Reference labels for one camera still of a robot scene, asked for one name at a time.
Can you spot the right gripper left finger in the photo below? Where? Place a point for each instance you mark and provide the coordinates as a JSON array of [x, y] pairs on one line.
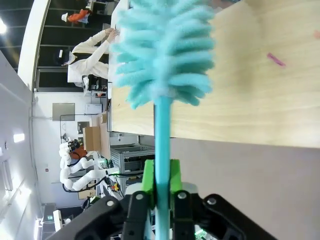
[[135, 215]]

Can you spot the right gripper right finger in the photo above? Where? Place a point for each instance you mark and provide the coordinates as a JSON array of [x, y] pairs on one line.
[[185, 215]]

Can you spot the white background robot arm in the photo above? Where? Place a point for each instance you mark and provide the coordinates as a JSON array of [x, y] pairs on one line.
[[82, 181], [75, 165]]

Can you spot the cream sweater person right hand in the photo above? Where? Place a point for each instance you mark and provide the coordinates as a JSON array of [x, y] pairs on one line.
[[113, 37]]

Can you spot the cream sweater person left hand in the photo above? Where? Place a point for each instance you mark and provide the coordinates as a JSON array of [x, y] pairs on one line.
[[111, 31]]

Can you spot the green exit sign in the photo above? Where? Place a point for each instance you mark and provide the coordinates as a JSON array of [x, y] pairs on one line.
[[50, 217]]

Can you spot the open cardboard box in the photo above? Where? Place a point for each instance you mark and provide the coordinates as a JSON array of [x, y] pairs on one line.
[[96, 138]]

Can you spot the wooden shelf board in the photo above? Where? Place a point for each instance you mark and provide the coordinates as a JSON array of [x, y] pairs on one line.
[[250, 100]]

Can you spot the person in cream sweater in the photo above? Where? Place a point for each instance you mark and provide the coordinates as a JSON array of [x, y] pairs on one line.
[[87, 60]]

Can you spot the purple paper scrap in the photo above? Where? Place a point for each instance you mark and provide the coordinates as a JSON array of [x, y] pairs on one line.
[[276, 59]]

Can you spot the person in orange jacket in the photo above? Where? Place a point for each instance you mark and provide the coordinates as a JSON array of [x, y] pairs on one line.
[[77, 17]]

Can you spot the ceiling light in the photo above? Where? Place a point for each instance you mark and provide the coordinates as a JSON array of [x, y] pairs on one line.
[[2, 26]]

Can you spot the aluminium frame rack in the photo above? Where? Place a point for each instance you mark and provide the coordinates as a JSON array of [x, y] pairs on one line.
[[132, 156]]

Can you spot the white wall cabinet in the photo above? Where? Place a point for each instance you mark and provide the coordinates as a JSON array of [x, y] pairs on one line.
[[93, 109]]

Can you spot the grey wall panel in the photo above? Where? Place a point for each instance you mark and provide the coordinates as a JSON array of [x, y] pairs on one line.
[[63, 111]]

